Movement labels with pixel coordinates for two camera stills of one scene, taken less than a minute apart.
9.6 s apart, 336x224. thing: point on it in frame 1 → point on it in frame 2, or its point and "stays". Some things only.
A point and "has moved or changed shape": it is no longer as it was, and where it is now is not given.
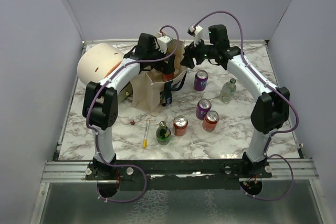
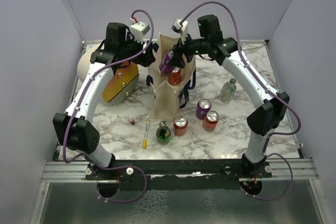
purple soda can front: (203, 106) stays
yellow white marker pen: (145, 140) stays
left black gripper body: (163, 66) → (132, 47)
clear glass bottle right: (227, 91) stays
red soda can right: (210, 120) stays
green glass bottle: (163, 134) stays
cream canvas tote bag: (147, 89) → (167, 96)
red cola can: (166, 77) → (174, 77)
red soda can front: (180, 123) stays
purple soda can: (200, 80) has moved or changed shape
